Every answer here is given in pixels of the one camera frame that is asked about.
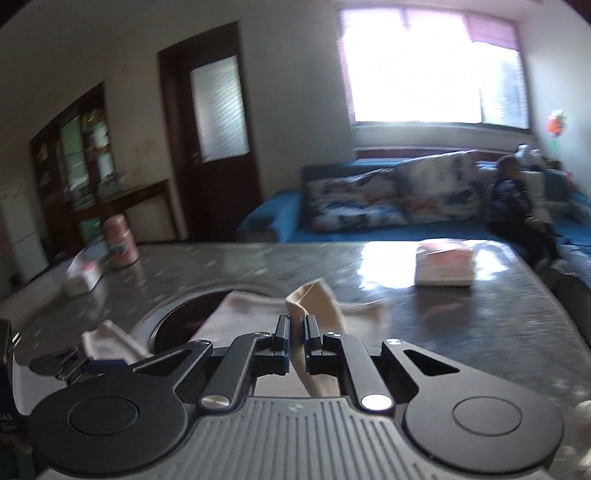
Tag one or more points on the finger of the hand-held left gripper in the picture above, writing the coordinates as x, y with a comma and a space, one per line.
55, 367

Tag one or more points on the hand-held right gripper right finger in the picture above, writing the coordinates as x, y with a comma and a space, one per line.
310, 344

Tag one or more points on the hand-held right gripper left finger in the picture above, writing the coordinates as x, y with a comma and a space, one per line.
284, 344

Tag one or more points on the beige cloth garment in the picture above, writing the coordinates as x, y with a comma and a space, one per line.
314, 300

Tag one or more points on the white pink cardboard box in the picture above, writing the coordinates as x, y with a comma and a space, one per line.
83, 277

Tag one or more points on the round black induction cooktop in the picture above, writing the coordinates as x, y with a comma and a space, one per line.
184, 318

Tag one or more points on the blue sofa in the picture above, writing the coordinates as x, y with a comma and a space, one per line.
277, 217

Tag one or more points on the white refrigerator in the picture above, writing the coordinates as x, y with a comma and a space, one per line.
23, 240

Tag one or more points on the pink owl face jar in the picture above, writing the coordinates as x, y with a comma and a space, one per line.
120, 244

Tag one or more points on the long butterfly print pillow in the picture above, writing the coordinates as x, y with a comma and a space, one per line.
355, 198

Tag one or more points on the white pink tissue pack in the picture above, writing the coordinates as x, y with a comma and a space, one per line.
445, 263

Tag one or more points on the dark wooden glass door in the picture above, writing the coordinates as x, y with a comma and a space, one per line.
212, 194

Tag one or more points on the dark wooden glass cabinet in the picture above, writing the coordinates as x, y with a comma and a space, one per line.
46, 184

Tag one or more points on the dark wooden desk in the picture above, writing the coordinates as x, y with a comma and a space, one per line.
138, 191

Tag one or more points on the square butterfly print pillow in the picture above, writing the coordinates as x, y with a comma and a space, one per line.
438, 184

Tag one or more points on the white plush toy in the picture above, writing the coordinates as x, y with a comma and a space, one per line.
528, 154

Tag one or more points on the large window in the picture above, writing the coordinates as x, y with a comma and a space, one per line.
415, 69

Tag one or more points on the colourful pinwheel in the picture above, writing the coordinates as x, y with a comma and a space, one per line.
554, 124

